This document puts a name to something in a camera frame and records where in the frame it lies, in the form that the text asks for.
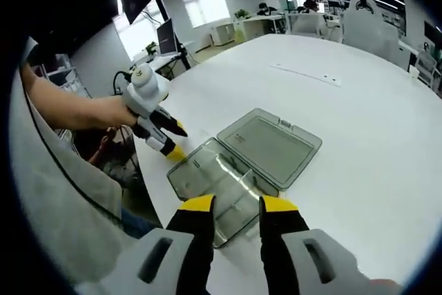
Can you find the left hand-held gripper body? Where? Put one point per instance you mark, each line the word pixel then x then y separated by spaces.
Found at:
pixel 145 91

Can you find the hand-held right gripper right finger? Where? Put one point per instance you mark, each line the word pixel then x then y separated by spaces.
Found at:
pixel 331 267

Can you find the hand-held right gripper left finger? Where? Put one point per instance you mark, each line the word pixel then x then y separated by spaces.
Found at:
pixel 148 264

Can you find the clear plastic divider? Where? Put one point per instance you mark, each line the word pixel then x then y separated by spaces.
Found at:
pixel 247 182

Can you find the grey transparent guide fixture box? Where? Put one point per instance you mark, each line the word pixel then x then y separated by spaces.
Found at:
pixel 273 150

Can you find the person's left hand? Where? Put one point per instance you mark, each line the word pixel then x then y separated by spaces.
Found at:
pixel 110 113

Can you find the small potted plant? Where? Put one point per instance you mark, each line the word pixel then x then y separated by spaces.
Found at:
pixel 241 14
pixel 152 49

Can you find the person's blue jeans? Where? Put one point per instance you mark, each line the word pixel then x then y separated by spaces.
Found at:
pixel 138 222

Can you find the open laptop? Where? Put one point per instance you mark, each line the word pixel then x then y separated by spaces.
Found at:
pixel 167 39

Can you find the black screen stand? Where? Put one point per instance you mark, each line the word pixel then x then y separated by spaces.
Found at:
pixel 169 32

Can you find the storage shelf with bins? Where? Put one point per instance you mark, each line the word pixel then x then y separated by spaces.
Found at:
pixel 65 77

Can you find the operator in grey shirt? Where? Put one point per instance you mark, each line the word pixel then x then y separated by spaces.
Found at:
pixel 52 205

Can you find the white paper cup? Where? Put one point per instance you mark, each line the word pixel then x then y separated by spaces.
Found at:
pixel 414 74

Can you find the white office chair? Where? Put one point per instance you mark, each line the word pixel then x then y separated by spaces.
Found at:
pixel 369 22

